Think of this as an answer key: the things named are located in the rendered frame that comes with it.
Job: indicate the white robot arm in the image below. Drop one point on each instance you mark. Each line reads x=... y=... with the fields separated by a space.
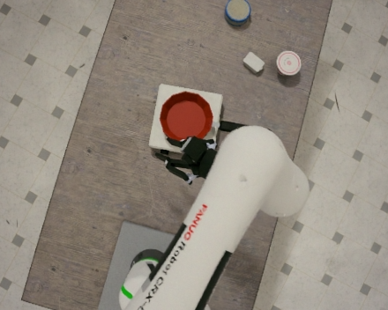
x=252 y=164

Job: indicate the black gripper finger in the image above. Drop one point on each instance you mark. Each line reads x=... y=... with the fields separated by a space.
x=210 y=144
x=171 y=165

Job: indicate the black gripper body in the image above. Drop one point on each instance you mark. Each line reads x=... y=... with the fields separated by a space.
x=207 y=164

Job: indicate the red frying pan with black handle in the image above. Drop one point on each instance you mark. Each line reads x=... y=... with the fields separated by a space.
x=187 y=114

